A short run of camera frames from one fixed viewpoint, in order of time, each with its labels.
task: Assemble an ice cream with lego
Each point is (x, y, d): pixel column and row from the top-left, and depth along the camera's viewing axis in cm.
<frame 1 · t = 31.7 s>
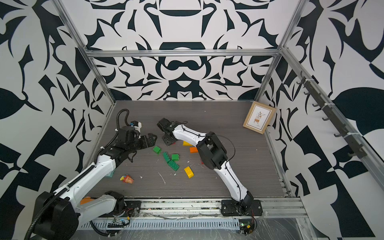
left hand: (148, 135, 84), fingers open
right hand: (169, 136, 99), fingers open
small green lego brick: (157, 149, 93), point 4 cm above the table
dark green long lego brick: (166, 157, 91), point 3 cm above the table
light green square lego brick: (175, 157, 92), point 2 cm above the table
dark green wide lego brick: (173, 165, 89), point 2 cm above the table
yellow curved lego brick near: (189, 172, 87), point 2 cm above the table
small colourful toy figure: (127, 178, 83), point 3 cm above the table
wooden framed picture: (259, 117, 101), point 10 cm above the table

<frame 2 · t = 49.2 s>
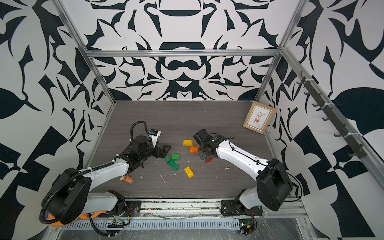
left hand: (162, 141, 88), fingers open
right hand: (204, 150, 85), fingers open
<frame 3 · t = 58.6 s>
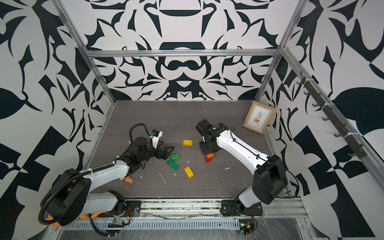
left hand: (166, 142, 86), fingers open
right hand: (205, 148, 83), fingers closed
orange flat lego brick: (210, 155, 82), point 12 cm above the table
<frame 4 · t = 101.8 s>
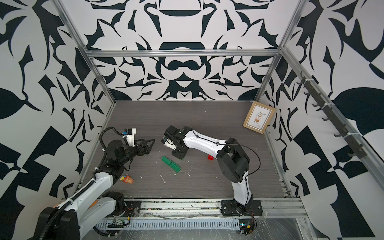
left hand: (147, 137, 82), fingers open
right hand: (179, 150, 88), fingers open
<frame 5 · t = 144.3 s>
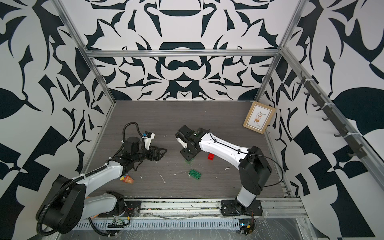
left hand: (159, 146, 87), fingers open
right hand: (187, 151, 84), fingers open
dark green wide lego brick: (195, 174, 87), on the table
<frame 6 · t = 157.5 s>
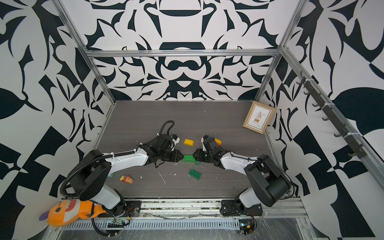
left hand: (181, 154, 88), fingers open
right hand: (194, 153, 90), fingers open
yellow curved lego brick far: (189, 142, 98), point 2 cm above the table
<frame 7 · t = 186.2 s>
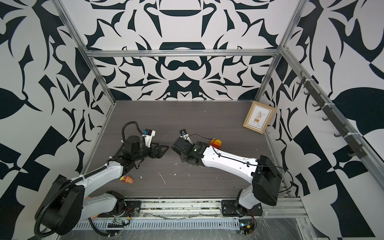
left hand: (161, 143, 85), fingers open
right hand: (185, 149, 81), fingers open
